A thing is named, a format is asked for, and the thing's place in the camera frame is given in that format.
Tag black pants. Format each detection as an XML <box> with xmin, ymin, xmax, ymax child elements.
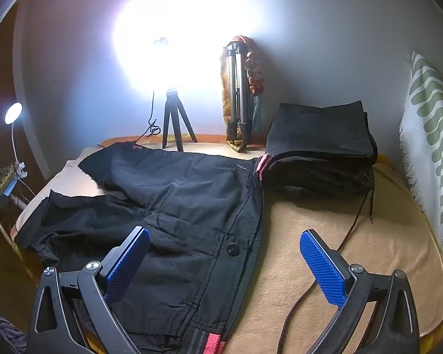
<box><xmin>15</xmin><ymin>142</ymin><xmax>272</xmax><ymax>354</ymax></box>

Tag folded silver tripod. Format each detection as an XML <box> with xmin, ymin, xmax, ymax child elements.
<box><xmin>224</xmin><ymin>41</ymin><xmax>252</xmax><ymax>144</ymax></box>

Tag green patterned white pillow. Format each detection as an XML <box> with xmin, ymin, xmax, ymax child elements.
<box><xmin>398</xmin><ymin>52</ymin><xmax>443</xmax><ymax>296</ymax></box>

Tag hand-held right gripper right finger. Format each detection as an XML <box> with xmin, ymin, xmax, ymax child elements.
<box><xmin>299</xmin><ymin>229</ymin><xmax>421</xmax><ymax>354</ymax></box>

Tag ring light cable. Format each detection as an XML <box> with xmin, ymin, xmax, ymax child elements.
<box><xmin>135</xmin><ymin>88</ymin><xmax>161</xmax><ymax>144</ymax></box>

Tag white clip desk lamp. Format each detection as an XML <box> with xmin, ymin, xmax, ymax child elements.
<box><xmin>4</xmin><ymin>102</ymin><xmax>28</xmax><ymax>178</ymax></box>

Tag zebra striped clothing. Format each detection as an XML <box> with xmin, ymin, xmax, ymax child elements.
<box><xmin>0</xmin><ymin>299</ymin><xmax>28</xmax><ymax>354</ymax></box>

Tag orange patterned cloth bag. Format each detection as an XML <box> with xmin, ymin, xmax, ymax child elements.
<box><xmin>219</xmin><ymin>35</ymin><xmax>266</xmax><ymax>153</ymax></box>

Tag stack of folded black clothes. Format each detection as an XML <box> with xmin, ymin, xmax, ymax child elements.
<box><xmin>264</xmin><ymin>100</ymin><xmax>379</xmax><ymax>197</ymax></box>

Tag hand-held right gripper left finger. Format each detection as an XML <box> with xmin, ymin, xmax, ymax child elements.
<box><xmin>26</xmin><ymin>226</ymin><xmax>151</xmax><ymax>354</ymax></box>

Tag small black tripod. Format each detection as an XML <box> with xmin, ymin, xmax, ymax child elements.
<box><xmin>162</xmin><ymin>88</ymin><xmax>199</xmax><ymax>153</ymax></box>

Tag patterned box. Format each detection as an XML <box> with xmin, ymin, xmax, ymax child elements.
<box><xmin>0</xmin><ymin>168</ymin><xmax>23</xmax><ymax>196</ymax></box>

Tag black cable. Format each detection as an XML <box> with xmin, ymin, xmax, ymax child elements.
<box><xmin>277</xmin><ymin>177</ymin><xmax>375</xmax><ymax>354</ymax></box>

